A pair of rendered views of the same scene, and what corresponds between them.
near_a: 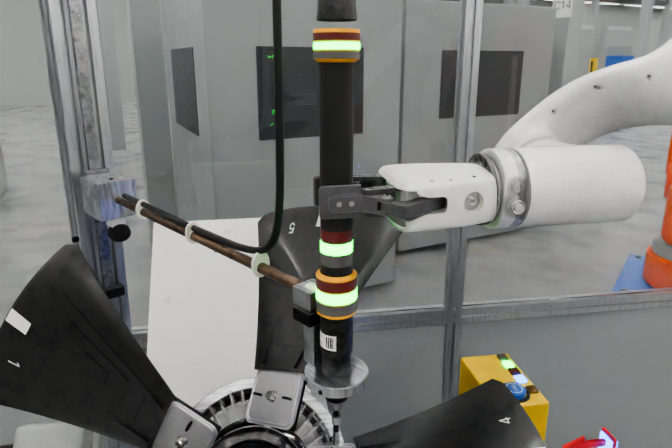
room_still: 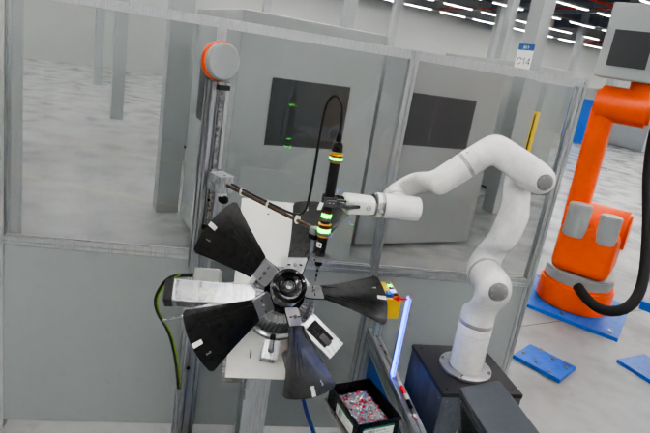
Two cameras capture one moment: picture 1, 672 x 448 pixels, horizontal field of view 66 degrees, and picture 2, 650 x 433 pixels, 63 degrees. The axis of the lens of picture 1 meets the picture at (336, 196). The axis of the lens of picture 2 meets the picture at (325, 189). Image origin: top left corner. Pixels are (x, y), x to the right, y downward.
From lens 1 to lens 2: 1.23 m
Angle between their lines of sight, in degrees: 2
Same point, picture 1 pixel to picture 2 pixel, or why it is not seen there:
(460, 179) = (365, 201)
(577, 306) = (442, 275)
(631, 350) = not seen: hidden behind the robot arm
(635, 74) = (425, 177)
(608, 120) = (420, 188)
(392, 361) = not seen: hidden behind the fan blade
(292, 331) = (304, 245)
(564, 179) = (397, 205)
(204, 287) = (262, 228)
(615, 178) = (412, 207)
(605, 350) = (455, 303)
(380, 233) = (340, 215)
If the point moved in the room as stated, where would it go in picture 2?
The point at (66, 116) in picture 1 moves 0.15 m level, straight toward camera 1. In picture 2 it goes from (208, 144) to (218, 152)
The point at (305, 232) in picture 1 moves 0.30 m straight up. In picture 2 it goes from (312, 211) to (325, 130)
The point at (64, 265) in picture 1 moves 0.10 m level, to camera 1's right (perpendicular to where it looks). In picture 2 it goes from (232, 209) to (260, 214)
